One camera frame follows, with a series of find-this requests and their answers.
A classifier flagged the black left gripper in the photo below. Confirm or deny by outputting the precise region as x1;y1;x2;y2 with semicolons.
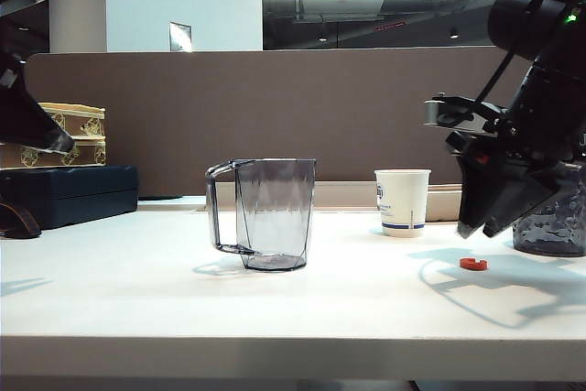
0;54;74;154

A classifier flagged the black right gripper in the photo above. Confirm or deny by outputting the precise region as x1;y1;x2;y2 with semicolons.
446;42;586;239

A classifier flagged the white paper cup blue stripe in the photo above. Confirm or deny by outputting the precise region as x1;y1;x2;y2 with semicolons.
374;168;432;239

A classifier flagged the beige food tray container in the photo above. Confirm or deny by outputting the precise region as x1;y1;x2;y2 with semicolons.
426;183;463;223

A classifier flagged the dark patterned pen holder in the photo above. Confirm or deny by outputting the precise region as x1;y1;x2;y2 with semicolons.
511;159;586;258

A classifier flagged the dark blue hard case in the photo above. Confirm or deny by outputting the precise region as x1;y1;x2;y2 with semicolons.
0;164;139;232

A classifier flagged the transparent grey plastic mug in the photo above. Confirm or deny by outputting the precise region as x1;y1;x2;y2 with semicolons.
204;157;318;272

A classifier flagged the brown desk partition panel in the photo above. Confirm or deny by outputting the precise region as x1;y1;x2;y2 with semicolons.
25;46;537;202

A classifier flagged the brown leather strap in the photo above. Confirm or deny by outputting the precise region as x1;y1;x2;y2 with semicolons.
0;201;43;240

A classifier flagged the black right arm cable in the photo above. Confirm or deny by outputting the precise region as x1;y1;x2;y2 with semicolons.
475;49;518;103

